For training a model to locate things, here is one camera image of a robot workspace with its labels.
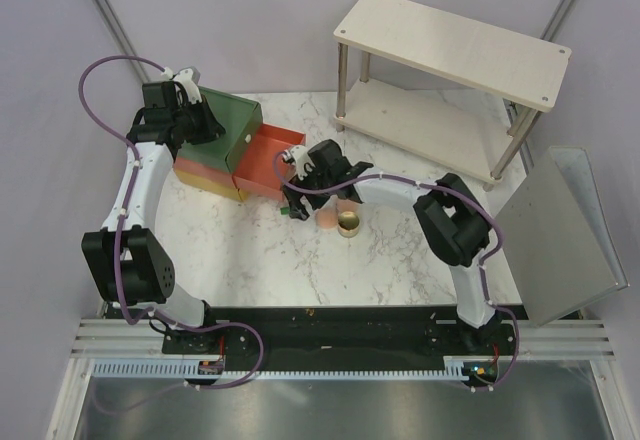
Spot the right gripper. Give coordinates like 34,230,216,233
281,163,333,222

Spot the orange drawer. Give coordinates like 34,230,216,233
233,124,306,201

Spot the yellow bottom drawer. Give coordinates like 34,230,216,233
237,189,250,203

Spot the green top drawer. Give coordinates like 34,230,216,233
226,99,263,173

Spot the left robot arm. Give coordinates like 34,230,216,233
81,67,226,353

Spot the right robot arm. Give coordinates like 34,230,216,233
273,140,504,354

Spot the orange powder puff front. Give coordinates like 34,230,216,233
315,209,338,229

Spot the orange powder puff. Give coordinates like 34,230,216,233
315,209,338,229
336,199,359,213

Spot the three-colour drawer cabinet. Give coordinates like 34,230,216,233
174,87,246,201

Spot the orange powder puff back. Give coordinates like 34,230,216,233
336,199,359,213

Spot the gold round jar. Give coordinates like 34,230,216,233
337,211,361,238

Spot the white two-tier shelf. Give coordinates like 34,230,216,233
334,0,572,189

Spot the grey metal box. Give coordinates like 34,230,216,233
497,146,629,326

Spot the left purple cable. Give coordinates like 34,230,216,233
79,55,265,391

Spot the purple cable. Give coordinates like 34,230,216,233
79,55,265,391
273,147,523,393

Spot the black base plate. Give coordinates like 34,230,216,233
162,306,515,370

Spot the white cable duct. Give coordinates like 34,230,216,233
91,357,496,381

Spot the aluminium rail frame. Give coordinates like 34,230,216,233
71,319,615,361

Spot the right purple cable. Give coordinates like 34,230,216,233
273,147,523,393

